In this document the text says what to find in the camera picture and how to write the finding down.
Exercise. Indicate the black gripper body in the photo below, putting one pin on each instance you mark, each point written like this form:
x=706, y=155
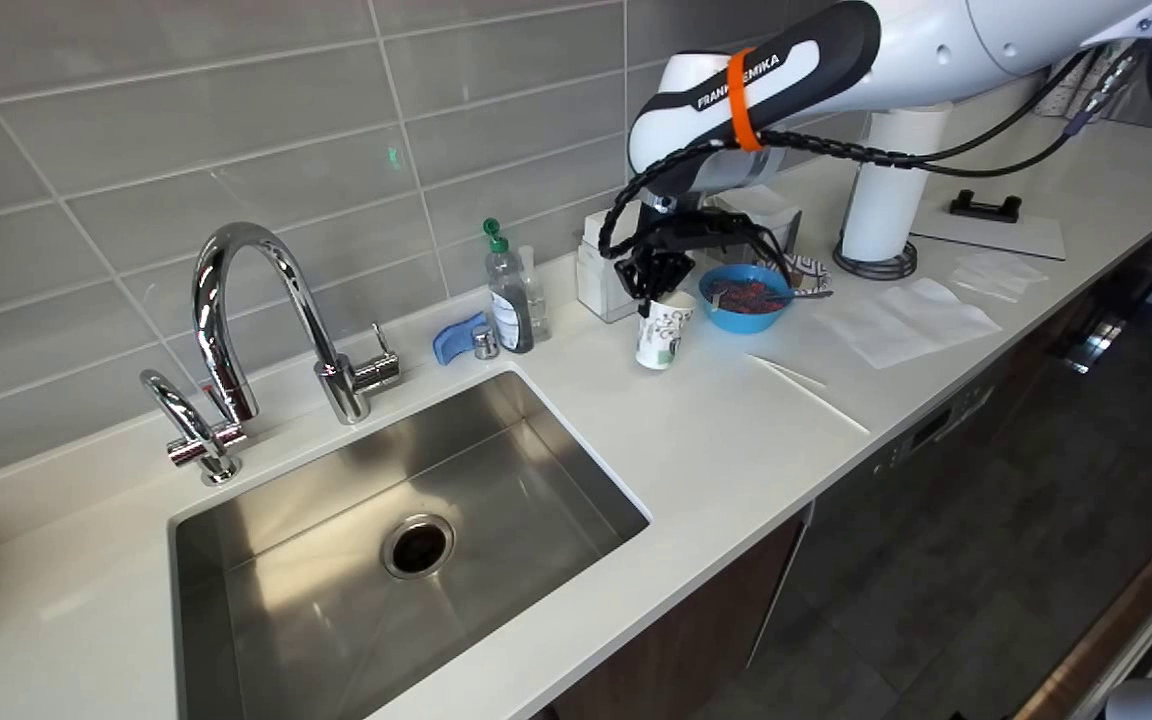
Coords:
x=695, y=242

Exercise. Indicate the white patterned paper cup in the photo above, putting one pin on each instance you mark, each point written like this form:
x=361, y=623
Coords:
x=663, y=342

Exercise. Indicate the colourful small beads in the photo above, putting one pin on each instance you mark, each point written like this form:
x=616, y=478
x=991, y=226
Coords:
x=748, y=298

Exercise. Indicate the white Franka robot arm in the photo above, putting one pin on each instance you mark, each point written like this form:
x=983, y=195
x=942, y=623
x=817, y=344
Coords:
x=923, y=44

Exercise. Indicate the blue plastic bowl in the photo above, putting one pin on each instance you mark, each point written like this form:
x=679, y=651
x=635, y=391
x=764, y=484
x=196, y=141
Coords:
x=741, y=324

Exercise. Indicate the patterned paper plate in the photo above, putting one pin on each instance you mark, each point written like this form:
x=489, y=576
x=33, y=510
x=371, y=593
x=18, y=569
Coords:
x=812, y=281

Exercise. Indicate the clear soap bottle green cap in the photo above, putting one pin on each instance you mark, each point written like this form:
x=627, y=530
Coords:
x=508, y=306

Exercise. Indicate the short wooden chopstick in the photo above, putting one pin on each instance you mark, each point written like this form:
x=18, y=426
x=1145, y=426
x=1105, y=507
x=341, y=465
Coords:
x=806, y=382

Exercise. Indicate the long wooden chopstick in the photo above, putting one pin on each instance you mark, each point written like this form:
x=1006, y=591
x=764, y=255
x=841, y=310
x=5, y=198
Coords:
x=817, y=398

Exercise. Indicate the white paper towel roll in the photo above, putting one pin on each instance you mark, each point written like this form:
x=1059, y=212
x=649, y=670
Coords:
x=891, y=202

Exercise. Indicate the white paper towel sheet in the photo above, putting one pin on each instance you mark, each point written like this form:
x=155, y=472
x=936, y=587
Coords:
x=900, y=324

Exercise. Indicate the tall chrome faucet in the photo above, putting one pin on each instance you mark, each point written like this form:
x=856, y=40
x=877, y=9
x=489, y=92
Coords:
x=341, y=386

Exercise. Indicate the white flat board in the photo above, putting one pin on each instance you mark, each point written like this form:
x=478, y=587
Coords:
x=1019, y=242

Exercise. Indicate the round sink drain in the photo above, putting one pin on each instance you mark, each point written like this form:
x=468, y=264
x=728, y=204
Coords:
x=416, y=545

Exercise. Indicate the brown wooden cabinet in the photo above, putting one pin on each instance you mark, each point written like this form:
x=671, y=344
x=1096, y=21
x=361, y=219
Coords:
x=680, y=640

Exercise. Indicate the stainless steel sink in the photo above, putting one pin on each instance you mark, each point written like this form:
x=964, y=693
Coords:
x=339, y=614

